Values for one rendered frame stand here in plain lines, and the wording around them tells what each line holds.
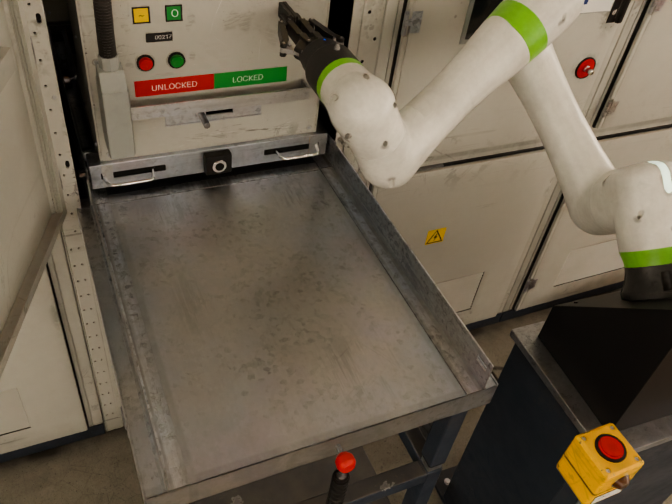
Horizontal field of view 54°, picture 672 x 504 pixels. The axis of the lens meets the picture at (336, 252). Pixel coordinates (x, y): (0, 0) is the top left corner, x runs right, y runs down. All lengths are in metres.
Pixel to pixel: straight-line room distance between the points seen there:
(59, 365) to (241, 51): 0.91
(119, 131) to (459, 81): 0.63
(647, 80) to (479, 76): 0.92
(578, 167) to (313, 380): 0.70
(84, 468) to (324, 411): 1.08
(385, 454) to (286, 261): 0.92
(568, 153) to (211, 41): 0.76
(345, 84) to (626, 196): 0.57
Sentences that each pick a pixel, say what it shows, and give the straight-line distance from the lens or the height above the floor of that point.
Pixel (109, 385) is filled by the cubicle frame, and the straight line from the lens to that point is 1.96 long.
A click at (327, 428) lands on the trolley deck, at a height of 0.85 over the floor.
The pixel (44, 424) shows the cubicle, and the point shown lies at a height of 0.15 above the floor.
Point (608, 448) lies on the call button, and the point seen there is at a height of 0.91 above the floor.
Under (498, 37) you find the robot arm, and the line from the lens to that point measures 1.25.
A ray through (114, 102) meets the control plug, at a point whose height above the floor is 1.13.
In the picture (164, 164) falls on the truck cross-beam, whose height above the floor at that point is 0.90.
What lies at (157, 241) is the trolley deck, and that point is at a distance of 1.40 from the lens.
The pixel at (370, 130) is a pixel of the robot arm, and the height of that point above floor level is 1.22.
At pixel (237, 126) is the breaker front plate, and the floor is 0.97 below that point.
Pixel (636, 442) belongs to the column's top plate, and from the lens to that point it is 1.41.
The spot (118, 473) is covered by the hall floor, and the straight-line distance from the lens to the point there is 2.06.
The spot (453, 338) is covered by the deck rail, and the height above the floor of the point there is 0.86.
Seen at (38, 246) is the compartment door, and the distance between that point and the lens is 1.43.
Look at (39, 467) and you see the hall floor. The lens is 2.12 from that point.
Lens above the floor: 1.79
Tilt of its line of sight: 43 degrees down
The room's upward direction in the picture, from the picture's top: 9 degrees clockwise
